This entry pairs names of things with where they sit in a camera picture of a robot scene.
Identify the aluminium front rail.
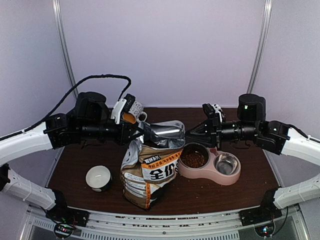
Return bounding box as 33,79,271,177
24,199,306,240

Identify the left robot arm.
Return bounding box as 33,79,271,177
0,91,144,222

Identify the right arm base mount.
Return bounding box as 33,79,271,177
238,188,282,238

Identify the large steel feeder bowl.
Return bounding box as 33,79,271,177
180,143,210,169

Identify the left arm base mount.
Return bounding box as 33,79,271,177
44,189,89,239

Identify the right aluminium frame post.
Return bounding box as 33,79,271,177
246,0,273,94

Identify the dog food bag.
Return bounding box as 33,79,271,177
120,120,186,210

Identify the metal food scoop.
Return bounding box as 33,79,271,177
143,124,185,144

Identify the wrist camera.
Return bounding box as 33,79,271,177
110,93,136,125
202,103,226,123

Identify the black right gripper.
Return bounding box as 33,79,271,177
185,112,260,152

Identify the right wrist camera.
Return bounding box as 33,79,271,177
202,103,226,123

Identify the brown dog food kibble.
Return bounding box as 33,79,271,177
181,152,207,169

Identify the pink double pet feeder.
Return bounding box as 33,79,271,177
178,147,242,186

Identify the aluminium frame post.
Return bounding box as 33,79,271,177
246,0,273,94
52,0,76,87

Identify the black braided cable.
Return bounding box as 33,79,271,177
0,74,132,141

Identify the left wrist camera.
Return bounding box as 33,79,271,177
110,93,136,125

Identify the small steel feeder bowl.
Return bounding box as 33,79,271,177
213,152,240,176

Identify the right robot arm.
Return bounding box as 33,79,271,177
185,93,320,221

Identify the left aluminium frame post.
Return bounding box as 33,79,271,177
52,0,76,87

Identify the white ceramic bowl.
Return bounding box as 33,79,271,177
85,165,113,193

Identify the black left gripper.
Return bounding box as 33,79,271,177
78,118,144,146

